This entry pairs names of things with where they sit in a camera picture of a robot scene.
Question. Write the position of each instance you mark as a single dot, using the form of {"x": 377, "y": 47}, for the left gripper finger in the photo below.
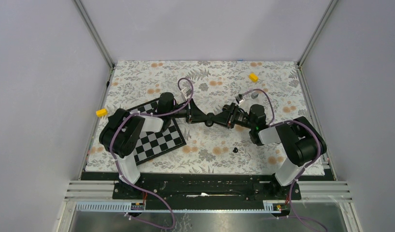
{"x": 193, "y": 111}
{"x": 196, "y": 119}

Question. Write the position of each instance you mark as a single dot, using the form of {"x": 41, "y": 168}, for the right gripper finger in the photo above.
{"x": 221, "y": 121}
{"x": 224, "y": 114}

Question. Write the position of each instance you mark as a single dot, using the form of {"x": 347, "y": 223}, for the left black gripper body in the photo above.
{"x": 183, "y": 113}

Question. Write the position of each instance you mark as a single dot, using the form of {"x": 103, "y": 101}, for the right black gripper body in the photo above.
{"x": 237, "y": 117}

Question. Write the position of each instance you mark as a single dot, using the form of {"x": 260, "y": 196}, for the black earbud charging case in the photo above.
{"x": 209, "y": 122}

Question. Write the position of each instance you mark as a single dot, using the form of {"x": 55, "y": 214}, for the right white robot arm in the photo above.
{"x": 301, "y": 142}

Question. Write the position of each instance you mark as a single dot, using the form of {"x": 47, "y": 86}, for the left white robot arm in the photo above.
{"x": 123, "y": 129}

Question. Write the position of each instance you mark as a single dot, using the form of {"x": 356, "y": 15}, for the floral patterned table mat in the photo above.
{"x": 216, "y": 83}

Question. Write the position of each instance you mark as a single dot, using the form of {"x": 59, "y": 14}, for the small grey block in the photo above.
{"x": 254, "y": 95}

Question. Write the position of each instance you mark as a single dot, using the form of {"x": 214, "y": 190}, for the yellow block far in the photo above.
{"x": 253, "y": 77}

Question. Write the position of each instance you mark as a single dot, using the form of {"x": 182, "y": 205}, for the yellow block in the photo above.
{"x": 101, "y": 112}
{"x": 253, "y": 77}

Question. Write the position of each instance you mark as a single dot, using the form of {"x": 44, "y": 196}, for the black white checkerboard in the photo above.
{"x": 151, "y": 145}

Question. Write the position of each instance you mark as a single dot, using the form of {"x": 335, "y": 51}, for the yellow block left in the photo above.
{"x": 101, "y": 112}

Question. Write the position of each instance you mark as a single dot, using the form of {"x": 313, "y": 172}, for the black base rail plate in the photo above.
{"x": 205, "y": 191}

